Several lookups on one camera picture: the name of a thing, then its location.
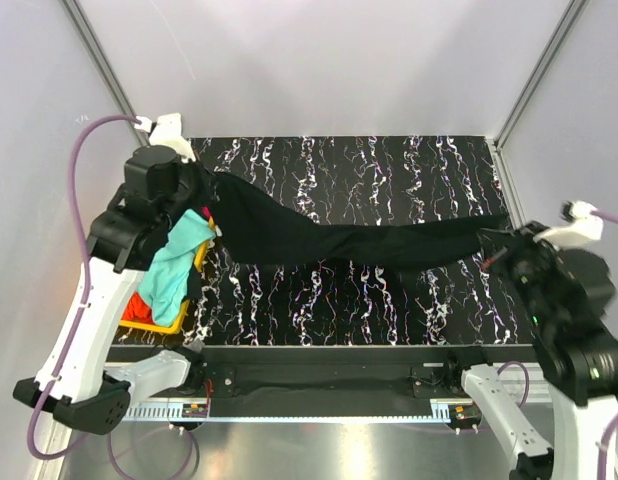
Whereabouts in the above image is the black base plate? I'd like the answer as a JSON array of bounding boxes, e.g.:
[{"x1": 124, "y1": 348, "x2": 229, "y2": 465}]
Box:
[{"x1": 106, "y1": 344, "x2": 540, "y2": 419}]

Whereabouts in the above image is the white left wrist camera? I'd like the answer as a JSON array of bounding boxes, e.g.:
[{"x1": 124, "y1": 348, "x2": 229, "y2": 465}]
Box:
[{"x1": 134, "y1": 113, "x2": 197, "y2": 163}]

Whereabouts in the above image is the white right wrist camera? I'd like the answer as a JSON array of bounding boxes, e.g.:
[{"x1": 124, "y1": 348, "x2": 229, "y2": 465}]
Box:
[{"x1": 533, "y1": 201, "x2": 604, "y2": 249}]

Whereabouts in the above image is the white cable duct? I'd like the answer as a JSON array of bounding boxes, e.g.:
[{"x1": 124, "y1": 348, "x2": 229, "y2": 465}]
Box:
[{"x1": 123, "y1": 398, "x2": 474, "y2": 425}]

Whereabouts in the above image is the teal t shirt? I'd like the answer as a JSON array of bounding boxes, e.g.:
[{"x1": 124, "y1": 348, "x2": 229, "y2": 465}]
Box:
[{"x1": 137, "y1": 210, "x2": 215, "y2": 327}]

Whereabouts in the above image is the black t shirt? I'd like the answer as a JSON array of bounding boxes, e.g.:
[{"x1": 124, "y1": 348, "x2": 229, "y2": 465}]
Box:
[{"x1": 211, "y1": 172, "x2": 506, "y2": 271}]

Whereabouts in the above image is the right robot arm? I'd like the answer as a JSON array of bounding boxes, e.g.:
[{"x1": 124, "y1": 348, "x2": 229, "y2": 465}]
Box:
[{"x1": 442, "y1": 215, "x2": 618, "y2": 479}]

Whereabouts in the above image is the black marble pattern mat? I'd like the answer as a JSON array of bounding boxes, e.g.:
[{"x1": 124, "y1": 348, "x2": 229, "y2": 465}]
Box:
[{"x1": 116, "y1": 135, "x2": 533, "y2": 347}]

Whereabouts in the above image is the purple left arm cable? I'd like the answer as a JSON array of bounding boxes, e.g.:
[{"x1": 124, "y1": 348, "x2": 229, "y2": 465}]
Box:
[{"x1": 27, "y1": 113, "x2": 200, "y2": 479}]

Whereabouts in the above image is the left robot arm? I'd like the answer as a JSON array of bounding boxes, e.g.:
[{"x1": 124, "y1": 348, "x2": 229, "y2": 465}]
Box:
[{"x1": 13, "y1": 144, "x2": 214, "y2": 435}]

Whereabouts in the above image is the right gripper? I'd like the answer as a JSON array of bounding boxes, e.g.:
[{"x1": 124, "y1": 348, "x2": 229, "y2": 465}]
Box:
[{"x1": 478, "y1": 218, "x2": 566, "y2": 329}]

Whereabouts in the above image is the yellow plastic bin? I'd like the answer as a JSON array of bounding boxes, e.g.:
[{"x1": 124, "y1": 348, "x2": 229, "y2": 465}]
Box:
[{"x1": 119, "y1": 239, "x2": 213, "y2": 335}]

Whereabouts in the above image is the aluminium frame rail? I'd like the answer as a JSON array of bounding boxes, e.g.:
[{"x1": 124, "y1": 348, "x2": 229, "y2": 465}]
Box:
[{"x1": 59, "y1": 0, "x2": 136, "y2": 117}]

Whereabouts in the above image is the orange t shirt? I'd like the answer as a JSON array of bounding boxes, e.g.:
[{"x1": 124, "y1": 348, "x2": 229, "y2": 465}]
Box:
[{"x1": 121, "y1": 292, "x2": 154, "y2": 325}]

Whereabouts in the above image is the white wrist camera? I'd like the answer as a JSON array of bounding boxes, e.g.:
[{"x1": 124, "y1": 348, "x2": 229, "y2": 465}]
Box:
[
  {"x1": 533, "y1": 201, "x2": 604, "y2": 249},
  {"x1": 134, "y1": 113, "x2": 197, "y2": 163}
]

